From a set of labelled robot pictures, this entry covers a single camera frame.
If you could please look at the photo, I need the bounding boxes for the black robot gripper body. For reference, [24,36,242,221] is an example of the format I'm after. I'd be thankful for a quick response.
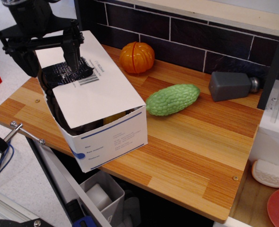
[0,0,83,55]

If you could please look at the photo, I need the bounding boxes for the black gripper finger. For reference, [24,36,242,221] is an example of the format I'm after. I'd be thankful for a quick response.
[11,51,39,78]
[63,44,80,70]

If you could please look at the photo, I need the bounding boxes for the white cardboard box with flap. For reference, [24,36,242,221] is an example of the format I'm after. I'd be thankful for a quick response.
[34,30,149,174]

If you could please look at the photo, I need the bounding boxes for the orange toy pumpkin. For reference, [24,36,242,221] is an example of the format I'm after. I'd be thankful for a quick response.
[119,42,155,74]

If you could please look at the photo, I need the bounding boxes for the yellow toy corn front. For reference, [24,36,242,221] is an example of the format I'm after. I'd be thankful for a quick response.
[103,111,126,125]

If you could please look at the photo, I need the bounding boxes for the metal table clamp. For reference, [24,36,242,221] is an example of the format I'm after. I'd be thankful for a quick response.
[0,121,45,153]

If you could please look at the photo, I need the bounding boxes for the green toy bitter gourd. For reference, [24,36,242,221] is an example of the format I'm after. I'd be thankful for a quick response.
[146,84,200,116]

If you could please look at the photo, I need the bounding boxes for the white cup in bin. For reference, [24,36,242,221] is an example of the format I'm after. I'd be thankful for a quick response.
[86,183,112,211]

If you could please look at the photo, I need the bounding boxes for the grey shaker bottle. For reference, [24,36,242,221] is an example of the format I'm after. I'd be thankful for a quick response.
[208,71,261,102]

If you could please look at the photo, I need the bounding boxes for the grey plastic bin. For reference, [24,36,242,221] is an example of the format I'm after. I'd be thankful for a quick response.
[80,171,125,227]

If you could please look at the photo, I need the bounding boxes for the wooden shelf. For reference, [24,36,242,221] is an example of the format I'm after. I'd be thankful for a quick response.
[124,0,279,36]

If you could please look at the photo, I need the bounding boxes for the white toy bread slice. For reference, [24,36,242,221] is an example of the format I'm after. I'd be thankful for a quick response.
[251,159,279,188]

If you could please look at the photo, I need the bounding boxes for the blue cable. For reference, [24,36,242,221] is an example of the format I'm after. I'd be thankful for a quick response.
[0,141,15,186]

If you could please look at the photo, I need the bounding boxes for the blue black tool handle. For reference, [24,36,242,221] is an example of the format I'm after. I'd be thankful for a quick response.
[65,199,96,227]

